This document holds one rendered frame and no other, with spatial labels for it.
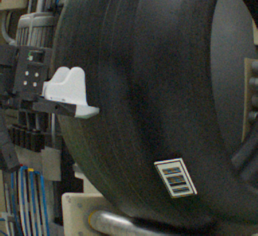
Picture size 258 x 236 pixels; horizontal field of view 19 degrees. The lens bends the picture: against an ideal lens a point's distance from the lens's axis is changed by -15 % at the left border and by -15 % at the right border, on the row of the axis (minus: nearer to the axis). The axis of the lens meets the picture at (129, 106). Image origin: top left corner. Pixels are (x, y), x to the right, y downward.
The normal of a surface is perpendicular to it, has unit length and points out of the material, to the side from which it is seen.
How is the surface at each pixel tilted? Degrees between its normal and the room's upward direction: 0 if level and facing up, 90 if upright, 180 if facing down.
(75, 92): 90
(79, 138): 113
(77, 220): 90
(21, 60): 90
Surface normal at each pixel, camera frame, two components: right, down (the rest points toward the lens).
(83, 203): 0.54, 0.07
